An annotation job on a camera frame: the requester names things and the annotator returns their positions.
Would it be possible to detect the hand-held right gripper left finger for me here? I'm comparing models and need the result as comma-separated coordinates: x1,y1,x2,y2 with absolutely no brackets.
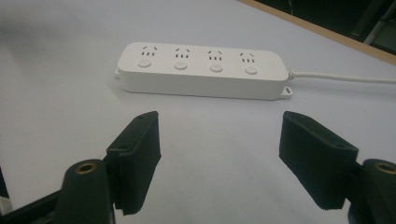
104,110,163,217

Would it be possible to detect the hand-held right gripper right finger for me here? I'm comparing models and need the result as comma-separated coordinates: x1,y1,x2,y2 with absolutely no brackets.
278,110,364,211

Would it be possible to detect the white power strip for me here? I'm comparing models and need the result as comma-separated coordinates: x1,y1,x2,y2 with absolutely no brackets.
114,41,293,101

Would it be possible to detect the metal stand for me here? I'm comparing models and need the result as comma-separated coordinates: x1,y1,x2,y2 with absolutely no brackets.
351,0,396,46

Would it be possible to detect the white power strip cable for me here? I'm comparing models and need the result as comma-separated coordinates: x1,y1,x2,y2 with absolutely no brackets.
288,70,396,85

